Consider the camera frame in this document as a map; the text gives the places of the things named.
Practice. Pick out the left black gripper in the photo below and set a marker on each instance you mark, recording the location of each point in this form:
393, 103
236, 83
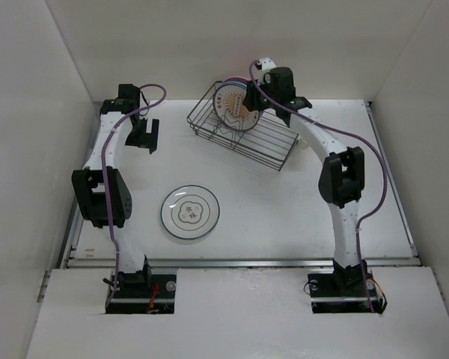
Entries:
145, 140

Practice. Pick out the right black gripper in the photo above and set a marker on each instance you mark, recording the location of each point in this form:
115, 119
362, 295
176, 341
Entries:
251, 100

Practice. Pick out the pink plastic plate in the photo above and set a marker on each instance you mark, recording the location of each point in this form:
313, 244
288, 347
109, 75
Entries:
237, 79

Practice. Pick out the orange sunburst plate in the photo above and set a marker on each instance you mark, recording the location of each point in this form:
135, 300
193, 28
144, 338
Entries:
227, 104

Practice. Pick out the blue plastic plate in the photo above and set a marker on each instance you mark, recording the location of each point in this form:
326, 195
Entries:
235, 83

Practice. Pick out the black wire dish rack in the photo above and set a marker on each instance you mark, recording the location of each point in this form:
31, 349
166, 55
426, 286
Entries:
270, 142

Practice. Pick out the grey line pattern plate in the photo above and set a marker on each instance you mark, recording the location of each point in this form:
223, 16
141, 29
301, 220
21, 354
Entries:
190, 212

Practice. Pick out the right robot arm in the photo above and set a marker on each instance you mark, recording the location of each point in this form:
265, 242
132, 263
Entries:
341, 178

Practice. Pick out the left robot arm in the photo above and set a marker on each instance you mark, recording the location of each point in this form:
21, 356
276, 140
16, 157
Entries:
100, 189

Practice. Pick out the white cutlery holder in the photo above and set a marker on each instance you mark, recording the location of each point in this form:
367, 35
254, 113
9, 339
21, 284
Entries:
302, 144

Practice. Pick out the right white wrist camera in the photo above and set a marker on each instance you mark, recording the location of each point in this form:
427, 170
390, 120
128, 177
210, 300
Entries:
263, 66

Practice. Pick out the aluminium rail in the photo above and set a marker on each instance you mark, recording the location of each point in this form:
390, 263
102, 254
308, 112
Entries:
243, 264

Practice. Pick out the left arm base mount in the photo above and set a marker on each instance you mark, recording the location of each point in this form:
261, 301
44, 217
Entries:
142, 292

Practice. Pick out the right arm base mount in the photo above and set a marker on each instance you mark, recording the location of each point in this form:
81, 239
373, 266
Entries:
337, 293

